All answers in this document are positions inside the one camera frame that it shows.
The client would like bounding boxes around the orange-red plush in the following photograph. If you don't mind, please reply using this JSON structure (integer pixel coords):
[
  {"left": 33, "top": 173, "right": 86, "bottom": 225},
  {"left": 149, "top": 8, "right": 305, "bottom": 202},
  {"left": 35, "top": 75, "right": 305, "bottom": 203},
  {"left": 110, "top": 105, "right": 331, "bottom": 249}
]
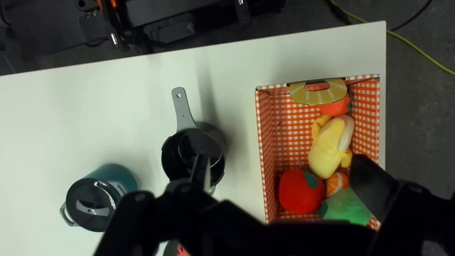
[{"left": 319, "top": 94, "right": 353, "bottom": 118}]

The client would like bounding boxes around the black cable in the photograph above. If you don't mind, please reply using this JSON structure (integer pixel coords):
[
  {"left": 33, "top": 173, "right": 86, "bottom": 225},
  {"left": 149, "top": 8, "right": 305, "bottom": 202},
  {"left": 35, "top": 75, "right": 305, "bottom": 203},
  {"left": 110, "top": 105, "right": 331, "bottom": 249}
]
[{"left": 392, "top": 0, "right": 434, "bottom": 33}]

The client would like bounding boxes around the yellow pineapple slice plush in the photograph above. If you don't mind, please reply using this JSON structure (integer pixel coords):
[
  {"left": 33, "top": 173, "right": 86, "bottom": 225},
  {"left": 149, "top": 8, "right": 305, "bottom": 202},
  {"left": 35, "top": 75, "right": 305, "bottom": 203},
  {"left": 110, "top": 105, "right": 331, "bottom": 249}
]
[{"left": 289, "top": 78, "right": 350, "bottom": 107}]

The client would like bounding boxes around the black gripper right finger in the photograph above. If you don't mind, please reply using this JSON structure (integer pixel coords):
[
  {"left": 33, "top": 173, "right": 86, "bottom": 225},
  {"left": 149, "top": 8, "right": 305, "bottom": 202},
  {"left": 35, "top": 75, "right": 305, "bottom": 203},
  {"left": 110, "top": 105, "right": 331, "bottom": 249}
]
[{"left": 349, "top": 153, "right": 406, "bottom": 223}]

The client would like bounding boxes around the dark grey pot lid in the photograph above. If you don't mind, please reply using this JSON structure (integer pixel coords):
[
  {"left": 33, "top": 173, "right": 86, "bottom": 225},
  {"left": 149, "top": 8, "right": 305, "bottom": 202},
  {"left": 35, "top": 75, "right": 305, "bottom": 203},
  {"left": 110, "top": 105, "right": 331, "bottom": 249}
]
[{"left": 63, "top": 178, "right": 120, "bottom": 233}]

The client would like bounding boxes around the green plush fruit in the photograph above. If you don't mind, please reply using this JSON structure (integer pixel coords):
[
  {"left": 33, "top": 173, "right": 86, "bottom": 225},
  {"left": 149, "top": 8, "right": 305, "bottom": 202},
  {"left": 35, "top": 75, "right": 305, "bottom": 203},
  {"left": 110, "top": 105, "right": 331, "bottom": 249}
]
[{"left": 321, "top": 186, "right": 375, "bottom": 226}]

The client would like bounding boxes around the orange checkered cardboard box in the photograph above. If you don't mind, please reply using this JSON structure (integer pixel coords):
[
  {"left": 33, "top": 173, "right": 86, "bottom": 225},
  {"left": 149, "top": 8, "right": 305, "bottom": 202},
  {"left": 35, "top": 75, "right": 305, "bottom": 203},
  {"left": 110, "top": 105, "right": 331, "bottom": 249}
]
[{"left": 254, "top": 72, "right": 383, "bottom": 232}]

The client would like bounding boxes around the black pot with grey handle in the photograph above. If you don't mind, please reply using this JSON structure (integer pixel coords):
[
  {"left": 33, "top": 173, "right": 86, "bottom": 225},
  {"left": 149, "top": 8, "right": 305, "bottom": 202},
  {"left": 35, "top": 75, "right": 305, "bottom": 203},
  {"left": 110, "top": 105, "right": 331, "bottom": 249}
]
[{"left": 161, "top": 85, "right": 230, "bottom": 196}]

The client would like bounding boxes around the red tomato plush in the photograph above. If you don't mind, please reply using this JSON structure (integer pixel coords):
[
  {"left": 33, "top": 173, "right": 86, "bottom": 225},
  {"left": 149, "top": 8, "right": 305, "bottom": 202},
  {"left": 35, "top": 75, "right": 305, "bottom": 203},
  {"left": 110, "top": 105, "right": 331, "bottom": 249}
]
[{"left": 278, "top": 168, "right": 328, "bottom": 216}]

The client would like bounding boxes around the teal blue pot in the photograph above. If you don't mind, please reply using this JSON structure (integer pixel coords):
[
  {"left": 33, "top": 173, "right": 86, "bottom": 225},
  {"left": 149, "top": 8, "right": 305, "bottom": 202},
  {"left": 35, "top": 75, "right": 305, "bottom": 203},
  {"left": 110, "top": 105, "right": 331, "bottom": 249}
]
[{"left": 60, "top": 162, "right": 140, "bottom": 233}]

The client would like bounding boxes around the yellow banana plush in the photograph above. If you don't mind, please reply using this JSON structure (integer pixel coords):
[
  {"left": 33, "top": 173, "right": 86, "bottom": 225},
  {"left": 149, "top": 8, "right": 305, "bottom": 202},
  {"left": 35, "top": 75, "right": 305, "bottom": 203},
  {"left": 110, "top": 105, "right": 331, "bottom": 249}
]
[{"left": 309, "top": 114, "right": 356, "bottom": 181}]

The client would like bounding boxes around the yellow cable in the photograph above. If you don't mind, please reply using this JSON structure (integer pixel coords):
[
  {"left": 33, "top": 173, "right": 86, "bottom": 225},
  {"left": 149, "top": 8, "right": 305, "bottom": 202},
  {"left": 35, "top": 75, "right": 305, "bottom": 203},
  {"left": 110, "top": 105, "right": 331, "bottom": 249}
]
[{"left": 326, "top": 0, "right": 455, "bottom": 77}]

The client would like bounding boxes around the small orange plush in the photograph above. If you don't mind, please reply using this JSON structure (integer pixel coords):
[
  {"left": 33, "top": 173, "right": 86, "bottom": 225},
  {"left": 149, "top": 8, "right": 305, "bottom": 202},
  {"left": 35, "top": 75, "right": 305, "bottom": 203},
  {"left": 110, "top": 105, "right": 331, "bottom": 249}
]
[{"left": 326, "top": 169, "right": 353, "bottom": 196}]

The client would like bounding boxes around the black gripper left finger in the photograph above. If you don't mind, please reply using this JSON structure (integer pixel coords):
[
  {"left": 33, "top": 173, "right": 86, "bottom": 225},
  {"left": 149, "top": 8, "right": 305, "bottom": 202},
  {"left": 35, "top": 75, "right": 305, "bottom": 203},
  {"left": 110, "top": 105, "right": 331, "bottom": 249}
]
[{"left": 191, "top": 152, "right": 214, "bottom": 193}]

